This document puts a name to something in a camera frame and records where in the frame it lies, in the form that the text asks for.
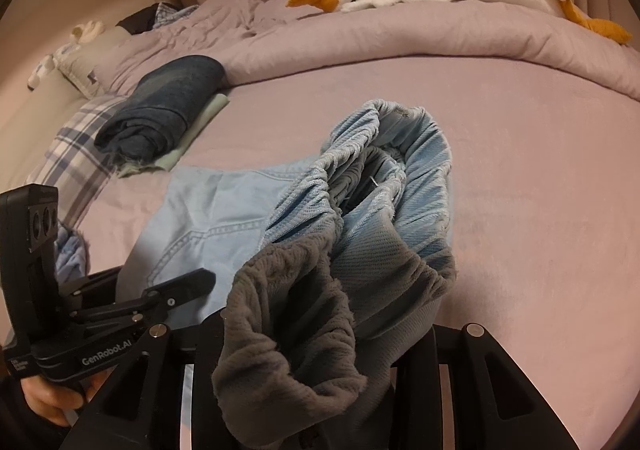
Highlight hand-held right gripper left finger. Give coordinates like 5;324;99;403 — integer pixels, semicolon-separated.
60;312;241;450

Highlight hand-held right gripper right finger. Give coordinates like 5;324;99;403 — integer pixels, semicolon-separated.
390;322;581;450

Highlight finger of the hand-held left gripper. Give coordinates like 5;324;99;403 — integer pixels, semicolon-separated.
59;266;123;301
70;268;217;331

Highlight light blue pants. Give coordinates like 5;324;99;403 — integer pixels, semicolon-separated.
145;98;458;450

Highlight person's left hand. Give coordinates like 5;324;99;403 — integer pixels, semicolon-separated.
22;369;113;427

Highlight crumpled light blue cloth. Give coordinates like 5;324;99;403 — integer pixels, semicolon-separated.
54;225;91;283

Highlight blue plaid cloth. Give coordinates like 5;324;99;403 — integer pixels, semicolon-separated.
25;94;126;231

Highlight light green folded cloth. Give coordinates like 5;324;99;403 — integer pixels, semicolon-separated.
117;94;230;178

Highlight dark blue folded jeans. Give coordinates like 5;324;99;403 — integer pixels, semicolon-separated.
94;54;226;165

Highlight pink bed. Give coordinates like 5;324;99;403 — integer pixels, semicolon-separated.
65;57;640;450

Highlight small white plush toy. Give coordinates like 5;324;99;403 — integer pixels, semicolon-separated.
27;20;106;91

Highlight dark cloth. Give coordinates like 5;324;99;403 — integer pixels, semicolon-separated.
120;4;163;36

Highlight blue checked cloth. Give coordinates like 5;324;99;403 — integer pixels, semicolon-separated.
152;2;201;28

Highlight lilac duvet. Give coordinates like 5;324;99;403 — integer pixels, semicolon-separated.
92;0;640;103

